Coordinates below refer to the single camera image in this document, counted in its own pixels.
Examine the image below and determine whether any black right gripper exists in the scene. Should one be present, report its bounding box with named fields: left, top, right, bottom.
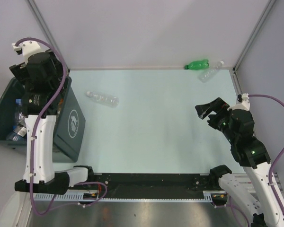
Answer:
left=195, top=96, right=237, bottom=143

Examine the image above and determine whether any clear bottle white cap back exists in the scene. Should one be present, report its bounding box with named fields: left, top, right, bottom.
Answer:
left=198, top=61, right=224, bottom=83

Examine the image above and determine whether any clear bottle blue label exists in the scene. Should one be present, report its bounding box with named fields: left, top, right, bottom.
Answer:
left=15, top=98, right=25, bottom=126

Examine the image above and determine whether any orange label bottle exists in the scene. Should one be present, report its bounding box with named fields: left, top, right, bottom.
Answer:
left=57, top=99, right=63, bottom=114

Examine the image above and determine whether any clear bottle black cap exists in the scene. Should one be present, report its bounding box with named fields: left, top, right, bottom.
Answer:
left=6, top=125, right=27, bottom=141

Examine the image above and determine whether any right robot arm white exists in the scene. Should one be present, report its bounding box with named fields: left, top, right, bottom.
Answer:
left=195, top=94, right=284, bottom=227

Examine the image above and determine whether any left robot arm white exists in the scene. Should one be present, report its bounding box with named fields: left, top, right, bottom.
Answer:
left=10, top=50, right=95, bottom=194

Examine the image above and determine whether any dark green plastic bin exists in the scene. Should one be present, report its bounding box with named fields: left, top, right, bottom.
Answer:
left=0, top=77, right=86, bottom=163

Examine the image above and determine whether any green bottle at back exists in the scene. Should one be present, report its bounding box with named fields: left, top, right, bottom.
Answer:
left=184, top=59, right=209, bottom=70

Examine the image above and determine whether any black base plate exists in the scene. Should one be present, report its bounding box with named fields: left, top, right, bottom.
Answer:
left=68, top=173, right=228, bottom=199

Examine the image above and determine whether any white cable duct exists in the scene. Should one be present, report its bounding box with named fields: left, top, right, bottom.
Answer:
left=34, top=190, right=105, bottom=201

